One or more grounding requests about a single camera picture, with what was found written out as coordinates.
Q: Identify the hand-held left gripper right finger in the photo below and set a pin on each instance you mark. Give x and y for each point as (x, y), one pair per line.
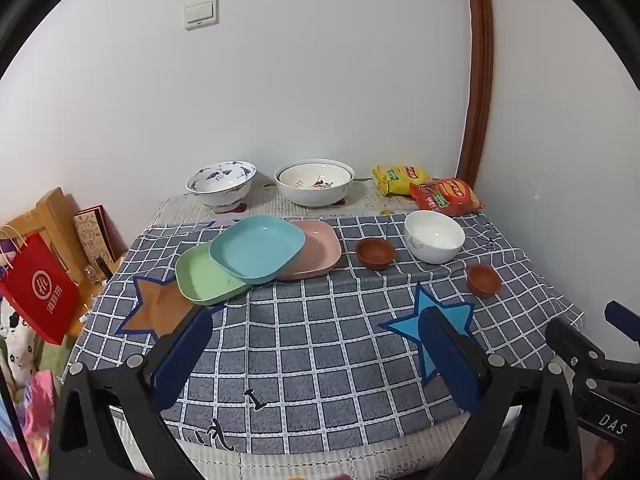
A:
(450, 360)

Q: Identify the blue plate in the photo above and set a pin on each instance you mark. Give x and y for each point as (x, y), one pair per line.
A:
(257, 247)

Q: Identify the small brown bowl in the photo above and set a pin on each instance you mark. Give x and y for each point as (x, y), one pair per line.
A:
(375, 253)
(484, 280)

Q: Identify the red chip bag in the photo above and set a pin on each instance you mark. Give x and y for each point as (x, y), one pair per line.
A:
(447, 196)

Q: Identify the plain white bowl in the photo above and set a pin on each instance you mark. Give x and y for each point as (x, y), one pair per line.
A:
(434, 237)

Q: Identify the brown wooden door frame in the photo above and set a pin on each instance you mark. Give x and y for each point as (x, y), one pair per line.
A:
(478, 60)

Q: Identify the red paper bag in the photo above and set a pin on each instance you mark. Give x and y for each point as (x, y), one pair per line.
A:
(37, 287)

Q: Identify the blue patterned white bowl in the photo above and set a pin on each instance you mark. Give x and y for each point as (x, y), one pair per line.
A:
(220, 187)

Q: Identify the colourful cloth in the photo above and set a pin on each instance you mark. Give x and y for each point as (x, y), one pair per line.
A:
(42, 410)

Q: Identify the white black-spotted cloth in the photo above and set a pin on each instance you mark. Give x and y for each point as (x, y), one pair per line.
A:
(15, 345)

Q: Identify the white lace tablecloth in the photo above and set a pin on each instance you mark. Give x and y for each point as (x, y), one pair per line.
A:
(362, 202)

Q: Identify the brown patterned box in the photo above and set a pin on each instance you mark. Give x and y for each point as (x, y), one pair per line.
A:
(95, 237)

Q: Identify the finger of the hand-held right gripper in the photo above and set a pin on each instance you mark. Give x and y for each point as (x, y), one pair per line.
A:
(625, 321)
(572, 342)

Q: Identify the white light switch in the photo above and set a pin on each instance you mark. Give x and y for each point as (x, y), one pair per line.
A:
(201, 14)

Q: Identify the pink plate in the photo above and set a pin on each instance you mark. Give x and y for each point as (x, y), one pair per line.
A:
(321, 255)

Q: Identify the white bowl with orange print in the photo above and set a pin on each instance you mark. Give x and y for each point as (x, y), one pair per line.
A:
(312, 177)

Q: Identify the green plate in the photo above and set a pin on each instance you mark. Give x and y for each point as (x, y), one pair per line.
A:
(202, 277)

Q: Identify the grey checkered tablecloth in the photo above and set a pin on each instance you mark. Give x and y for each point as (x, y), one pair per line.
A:
(310, 340)

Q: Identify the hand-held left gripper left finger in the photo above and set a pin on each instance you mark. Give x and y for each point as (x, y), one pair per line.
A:
(179, 362)

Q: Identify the wooden chair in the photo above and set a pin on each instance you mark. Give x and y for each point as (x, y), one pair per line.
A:
(56, 215)

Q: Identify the yellow chip bag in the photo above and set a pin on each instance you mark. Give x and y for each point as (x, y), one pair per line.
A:
(400, 178)

